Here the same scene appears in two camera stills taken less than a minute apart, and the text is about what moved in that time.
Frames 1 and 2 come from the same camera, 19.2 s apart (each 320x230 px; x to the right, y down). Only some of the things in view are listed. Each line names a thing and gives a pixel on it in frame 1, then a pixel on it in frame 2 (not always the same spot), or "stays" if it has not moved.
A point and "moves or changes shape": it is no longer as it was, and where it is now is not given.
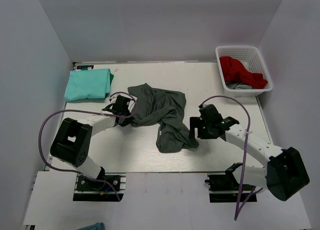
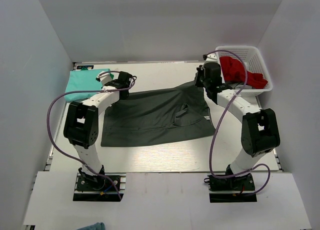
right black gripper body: (200, 132) -> (200, 79)
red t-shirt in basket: (233, 71) stays
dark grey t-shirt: (165, 108) moves or changes shape
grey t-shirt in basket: (238, 86) stays
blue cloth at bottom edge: (97, 226) stays
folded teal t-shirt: (95, 83) stays
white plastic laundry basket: (252, 58) stays
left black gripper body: (124, 120) -> (124, 95)
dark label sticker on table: (88, 67) stays
